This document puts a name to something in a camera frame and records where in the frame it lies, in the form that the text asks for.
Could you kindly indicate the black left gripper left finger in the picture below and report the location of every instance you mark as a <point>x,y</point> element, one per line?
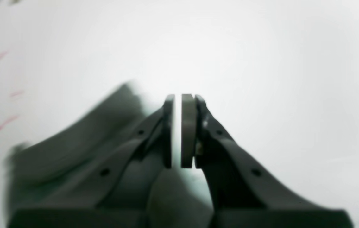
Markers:
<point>115,190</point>

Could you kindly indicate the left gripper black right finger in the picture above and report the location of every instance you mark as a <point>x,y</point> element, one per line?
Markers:
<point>244,194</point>

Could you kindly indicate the dark grey t-shirt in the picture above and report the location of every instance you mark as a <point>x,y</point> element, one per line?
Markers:
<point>38,171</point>

